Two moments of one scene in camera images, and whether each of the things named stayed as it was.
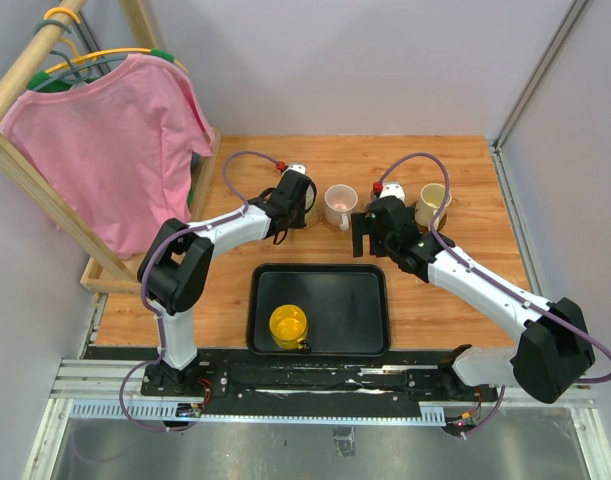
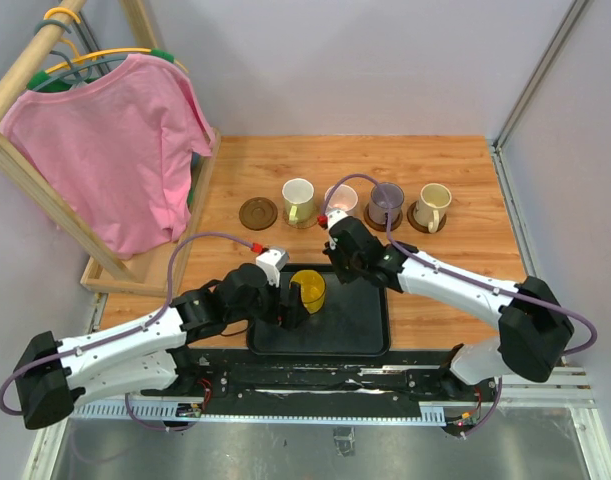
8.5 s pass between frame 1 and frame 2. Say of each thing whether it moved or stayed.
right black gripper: moved
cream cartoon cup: stayed
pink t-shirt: stayed
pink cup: stayed
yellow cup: moved
